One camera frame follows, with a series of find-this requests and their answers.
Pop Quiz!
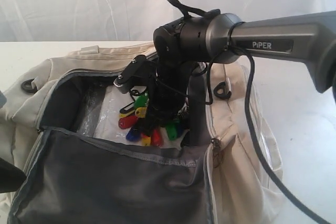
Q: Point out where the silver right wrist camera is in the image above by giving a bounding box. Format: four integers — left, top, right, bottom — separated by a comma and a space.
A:
113, 55, 147, 94

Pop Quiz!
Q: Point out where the blue key tag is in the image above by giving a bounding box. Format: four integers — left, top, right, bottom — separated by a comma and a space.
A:
125, 127, 141, 142

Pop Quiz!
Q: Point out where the gold key ring zipper pull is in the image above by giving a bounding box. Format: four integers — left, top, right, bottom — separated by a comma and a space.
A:
213, 145, 223, 168

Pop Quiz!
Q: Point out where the green key tag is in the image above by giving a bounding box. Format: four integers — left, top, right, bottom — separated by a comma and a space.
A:
134, 94, 149, 110

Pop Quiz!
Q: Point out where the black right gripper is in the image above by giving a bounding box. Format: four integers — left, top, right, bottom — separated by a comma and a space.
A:
149, 61, 194, 119

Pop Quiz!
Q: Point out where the yellow key tag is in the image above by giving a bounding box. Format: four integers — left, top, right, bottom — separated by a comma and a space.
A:
134, 107, 147, 119

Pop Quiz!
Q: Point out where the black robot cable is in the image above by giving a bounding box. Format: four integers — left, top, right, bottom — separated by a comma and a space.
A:
125, 0, 331, 224

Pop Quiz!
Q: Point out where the black key tag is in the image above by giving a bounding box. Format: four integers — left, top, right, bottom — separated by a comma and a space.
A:
119, 102, 135, 114

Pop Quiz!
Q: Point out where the red key tag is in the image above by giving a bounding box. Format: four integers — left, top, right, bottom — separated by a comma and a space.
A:
118, 115, 138, 129

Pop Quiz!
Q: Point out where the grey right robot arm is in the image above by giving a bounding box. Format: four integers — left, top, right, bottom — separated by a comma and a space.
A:
149, 11, 335, 121

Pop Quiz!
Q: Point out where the beige duffel bag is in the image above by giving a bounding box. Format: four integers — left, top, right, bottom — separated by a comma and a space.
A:
1, 43, 284, 223

